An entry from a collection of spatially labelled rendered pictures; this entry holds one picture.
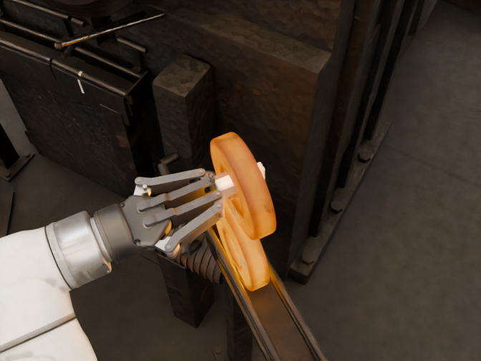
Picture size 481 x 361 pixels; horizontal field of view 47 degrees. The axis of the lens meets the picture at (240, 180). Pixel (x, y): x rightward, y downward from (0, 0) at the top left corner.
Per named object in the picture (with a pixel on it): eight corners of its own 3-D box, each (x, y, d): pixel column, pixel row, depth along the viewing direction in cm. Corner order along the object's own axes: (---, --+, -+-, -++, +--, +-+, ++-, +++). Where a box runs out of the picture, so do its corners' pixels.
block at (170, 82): (190, 125, 126) (180, 46, 106) (220, 140, 124) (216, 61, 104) (163, 158, 121) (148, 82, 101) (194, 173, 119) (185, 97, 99)
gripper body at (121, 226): (99, 227, 78) (160, 201, 80) (118, 277, 74) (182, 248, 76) (84, 200, 72) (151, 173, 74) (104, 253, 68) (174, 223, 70)
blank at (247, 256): (245, 259, 103) (228, 266, 103) (222, 186, 97) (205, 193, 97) (278, 300, 90) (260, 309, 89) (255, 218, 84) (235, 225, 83)
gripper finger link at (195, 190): (144, 225, 76) (141, 218, 77) (217, 193, 78) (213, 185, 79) (139, 212, 73) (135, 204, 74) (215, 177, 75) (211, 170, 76)
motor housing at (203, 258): (186, 278, 165) (167, 179, 121) (250, 314, 159) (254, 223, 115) (162, 315, 159) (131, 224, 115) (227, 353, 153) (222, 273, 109)
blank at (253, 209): (224, 109, 77) (202, 118, 77) (274, 185, 68) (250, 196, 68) (235, 178, 90) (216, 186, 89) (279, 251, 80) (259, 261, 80)
